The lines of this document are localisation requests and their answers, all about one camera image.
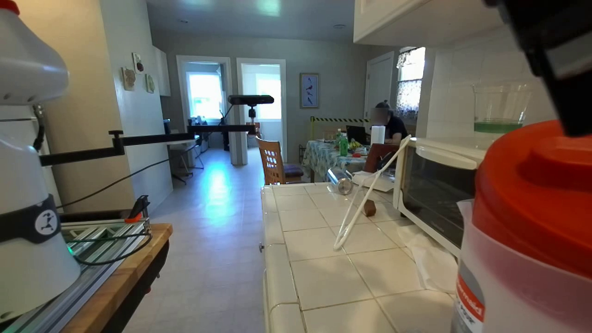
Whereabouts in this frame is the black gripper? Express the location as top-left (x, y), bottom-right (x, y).
top-left (482, 0), bottom-right (592, 139)

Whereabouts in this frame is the clear cup with green band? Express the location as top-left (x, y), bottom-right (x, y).
top-left (470, 82), bottom-right (536, 150)

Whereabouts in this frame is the red jug lid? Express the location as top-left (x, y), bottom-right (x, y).
top-left (470, 119), bottom-right (592, 282)

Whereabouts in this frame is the clear plastic jug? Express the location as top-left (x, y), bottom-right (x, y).
top-left (449, 196), bottom-right (592, 333)

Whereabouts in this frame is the white toaster oven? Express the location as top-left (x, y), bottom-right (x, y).
top-left (392, 135), bottom-right (497, 259)

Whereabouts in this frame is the seated person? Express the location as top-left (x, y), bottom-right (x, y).
top-left (370, 98), bottom-right (410, 150)

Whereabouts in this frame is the white upper cabinet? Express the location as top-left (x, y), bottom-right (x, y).
top-left (351, 0), bottom-right (507, 48)

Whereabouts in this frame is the white torn paper sheet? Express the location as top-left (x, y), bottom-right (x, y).
top-left (349, 169), bottom-right (397, 195)

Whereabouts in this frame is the green bottle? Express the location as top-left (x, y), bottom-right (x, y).
top-left (336, 130), bottom-right (351, 159)

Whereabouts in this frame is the clear glass jar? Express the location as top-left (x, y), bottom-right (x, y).
top-left (325, 167), bottom-right (357, 198)

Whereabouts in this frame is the table with patterned cloth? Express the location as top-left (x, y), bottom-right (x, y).
top-left (299, 137), bottom-right (371, 185)

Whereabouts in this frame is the wooden chair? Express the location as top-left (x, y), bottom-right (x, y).
top-left (255, 137), bottom-right (305, 187)

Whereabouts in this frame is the wooden workbench top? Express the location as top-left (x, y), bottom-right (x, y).
top-left (61, 222), bottom-right (175, 333)

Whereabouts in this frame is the framed wall picture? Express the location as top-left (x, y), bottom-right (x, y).
top-left (297, 71), bottom-right (322, 111)

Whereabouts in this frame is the black camera on stand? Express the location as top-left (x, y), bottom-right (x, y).
top-left (225, 93), bottom-right (277, 126)

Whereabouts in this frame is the clamp with orange handle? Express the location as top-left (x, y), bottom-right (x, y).
top-left (122, 193), bottom-right (153, 226)

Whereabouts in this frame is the tan wall ornament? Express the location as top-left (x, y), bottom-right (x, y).
top-left (118, 65), bottom-right (138, 93)

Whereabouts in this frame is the black looped cable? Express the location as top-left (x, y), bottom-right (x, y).
top-left (66, 230), bottom-right (153, 269)

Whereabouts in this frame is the grey metal base plate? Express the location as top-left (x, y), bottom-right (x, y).
top-left (0, 217), bottom-right (149, 333)

